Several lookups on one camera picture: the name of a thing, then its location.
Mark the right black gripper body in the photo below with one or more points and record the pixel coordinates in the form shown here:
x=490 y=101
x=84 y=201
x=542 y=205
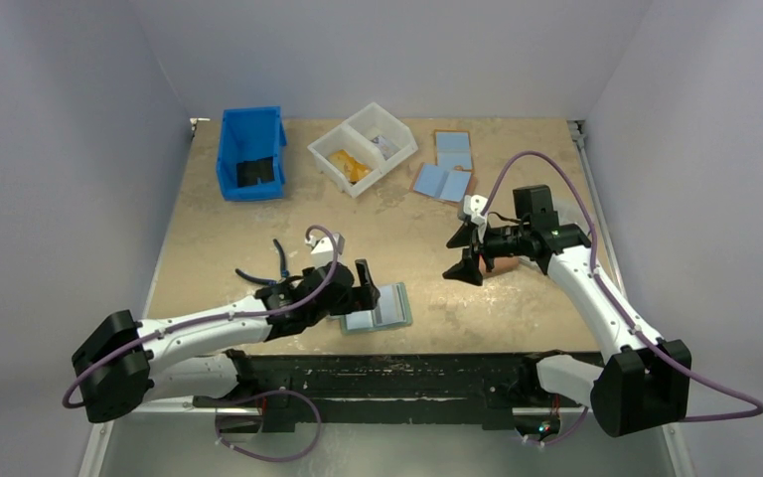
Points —
x=477 y=244

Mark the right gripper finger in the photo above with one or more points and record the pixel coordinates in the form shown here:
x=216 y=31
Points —
x=467 y=236
x=467 y=269

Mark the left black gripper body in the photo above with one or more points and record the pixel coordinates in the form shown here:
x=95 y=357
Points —
x=339 y=308

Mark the green card holder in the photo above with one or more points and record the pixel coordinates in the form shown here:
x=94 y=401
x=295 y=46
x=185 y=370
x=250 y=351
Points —
x=392 y=312

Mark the credit card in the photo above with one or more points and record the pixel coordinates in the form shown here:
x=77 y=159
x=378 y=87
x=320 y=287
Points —
x=386 y=147

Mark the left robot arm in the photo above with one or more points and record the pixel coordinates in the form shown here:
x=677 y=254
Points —
x=124 y=362

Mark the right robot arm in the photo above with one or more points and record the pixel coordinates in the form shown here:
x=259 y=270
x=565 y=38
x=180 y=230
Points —
x=642 y=383

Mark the pink leather pouch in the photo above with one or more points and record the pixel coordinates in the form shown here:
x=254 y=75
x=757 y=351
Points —
x=501 y=265

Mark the clear plastic organizer box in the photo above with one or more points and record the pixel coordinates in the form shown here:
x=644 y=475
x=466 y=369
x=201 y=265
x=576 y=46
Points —
x=570 y=213

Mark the open blue brown wallet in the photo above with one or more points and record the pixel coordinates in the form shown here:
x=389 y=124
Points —
x=452 y=174

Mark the white divided tray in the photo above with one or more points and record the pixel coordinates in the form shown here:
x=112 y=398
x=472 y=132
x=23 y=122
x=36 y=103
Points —
x=354 y=135

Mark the black block in bin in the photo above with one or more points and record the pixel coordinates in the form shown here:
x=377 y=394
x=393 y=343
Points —
x=251 y=173

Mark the blue plastic bin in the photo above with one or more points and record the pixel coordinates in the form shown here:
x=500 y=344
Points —
x=251 y=134

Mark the blue handled pliers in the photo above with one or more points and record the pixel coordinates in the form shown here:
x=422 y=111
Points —
x=273 y=270

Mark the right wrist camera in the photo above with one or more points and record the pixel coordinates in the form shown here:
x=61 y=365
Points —
x=473 y=211

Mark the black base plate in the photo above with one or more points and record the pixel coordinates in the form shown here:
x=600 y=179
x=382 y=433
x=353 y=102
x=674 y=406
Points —
x=495 y=391

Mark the aluminium rail frame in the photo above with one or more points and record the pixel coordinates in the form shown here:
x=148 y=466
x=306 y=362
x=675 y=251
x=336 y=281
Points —
x=164 y=427

